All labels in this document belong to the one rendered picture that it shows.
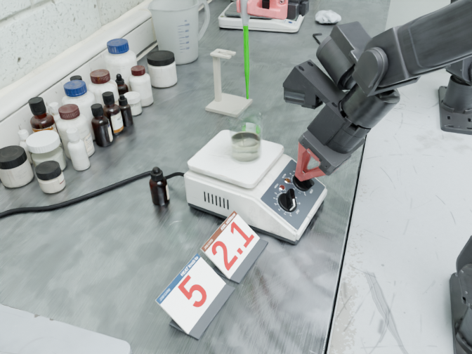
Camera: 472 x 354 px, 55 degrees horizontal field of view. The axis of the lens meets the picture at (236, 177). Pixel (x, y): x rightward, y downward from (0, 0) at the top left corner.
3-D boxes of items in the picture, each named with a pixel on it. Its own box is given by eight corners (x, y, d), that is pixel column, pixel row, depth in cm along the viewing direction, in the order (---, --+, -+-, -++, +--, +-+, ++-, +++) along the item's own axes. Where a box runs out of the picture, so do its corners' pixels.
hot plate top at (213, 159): (286, 149, 75) (286, 145, 74) (252, 190, 66) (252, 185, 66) (223, 132, 79) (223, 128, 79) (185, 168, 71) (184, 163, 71)
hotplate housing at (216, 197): (326, 199, 77) (331, 160, 72) (296, 248, 68) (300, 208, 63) (214, 164, 86) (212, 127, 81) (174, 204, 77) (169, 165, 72)
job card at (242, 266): (268, 243, 69) (269, 223, 66) (239, 284, 63) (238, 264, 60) (233, 230, 71) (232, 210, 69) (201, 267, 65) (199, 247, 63)
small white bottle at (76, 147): (88, 171, 85) (77, 134, 80) (71, 171, 85) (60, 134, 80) (92, 161, 87) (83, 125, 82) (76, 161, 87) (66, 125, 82)
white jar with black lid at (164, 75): (178, 87, 112) (174, 59, 108) (149, 89, 111) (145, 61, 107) (176, 75, 117) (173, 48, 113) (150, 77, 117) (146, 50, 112)
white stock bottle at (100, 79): (99, 128, 97) (88, 81, 90) (92, 116, 101) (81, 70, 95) (126, 121, 99) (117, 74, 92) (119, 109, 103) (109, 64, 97)
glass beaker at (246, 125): (227, 149, 74) (225, 106, 69) (259, 147, 75) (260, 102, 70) (232, 171, 69) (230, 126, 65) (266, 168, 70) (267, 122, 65)
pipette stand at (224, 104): (252, 102, 105) (252, 48, 97) (237, 118, 99) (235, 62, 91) (222, 95, 108) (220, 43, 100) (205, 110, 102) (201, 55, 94)
